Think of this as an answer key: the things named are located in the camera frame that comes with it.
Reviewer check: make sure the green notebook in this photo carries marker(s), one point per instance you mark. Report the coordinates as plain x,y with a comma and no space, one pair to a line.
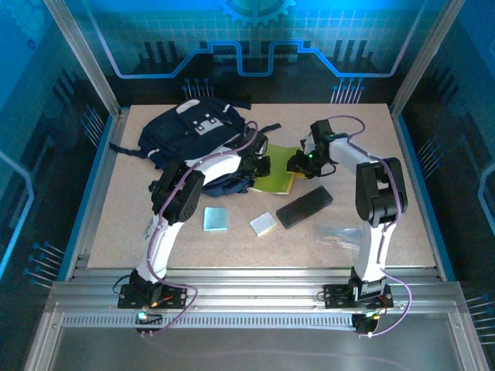
276,174

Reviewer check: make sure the black pencil case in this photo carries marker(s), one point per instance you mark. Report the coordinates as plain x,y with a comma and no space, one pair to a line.
303,206

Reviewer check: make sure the light blue sticky note pad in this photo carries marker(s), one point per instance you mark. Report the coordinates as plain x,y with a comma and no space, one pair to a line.
216,219

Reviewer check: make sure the navy blue backpack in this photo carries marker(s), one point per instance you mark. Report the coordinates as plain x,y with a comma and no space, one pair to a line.
174,135

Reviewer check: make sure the clear plastic pen pouch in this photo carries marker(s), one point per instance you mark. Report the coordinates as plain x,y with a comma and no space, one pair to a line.
338,235

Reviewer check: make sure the small clear plastic packet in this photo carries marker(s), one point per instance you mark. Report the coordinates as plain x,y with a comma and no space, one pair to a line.
148,232

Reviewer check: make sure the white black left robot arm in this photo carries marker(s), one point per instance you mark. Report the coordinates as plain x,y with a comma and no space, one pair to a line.
216,166

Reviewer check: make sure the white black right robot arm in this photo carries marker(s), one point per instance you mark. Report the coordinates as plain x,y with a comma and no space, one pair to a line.
348,150

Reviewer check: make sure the small black controller board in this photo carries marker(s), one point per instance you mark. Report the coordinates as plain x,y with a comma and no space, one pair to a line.
363,324
152,320

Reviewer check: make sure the steel tray panel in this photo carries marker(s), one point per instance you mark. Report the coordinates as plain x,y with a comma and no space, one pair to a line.
251,348

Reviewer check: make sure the aluminium table side rail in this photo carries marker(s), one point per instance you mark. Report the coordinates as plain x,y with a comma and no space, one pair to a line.
403,135
116,127

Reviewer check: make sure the aluminium frame cross rail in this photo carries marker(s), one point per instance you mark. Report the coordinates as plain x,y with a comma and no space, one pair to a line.
251,288

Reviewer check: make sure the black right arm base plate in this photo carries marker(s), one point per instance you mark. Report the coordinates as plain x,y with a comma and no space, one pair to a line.
334,299

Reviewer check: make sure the aluminium frame post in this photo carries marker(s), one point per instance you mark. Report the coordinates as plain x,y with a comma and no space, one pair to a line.
428,50
81,50

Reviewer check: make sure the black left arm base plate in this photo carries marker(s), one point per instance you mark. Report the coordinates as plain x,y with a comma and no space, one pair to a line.
127,301

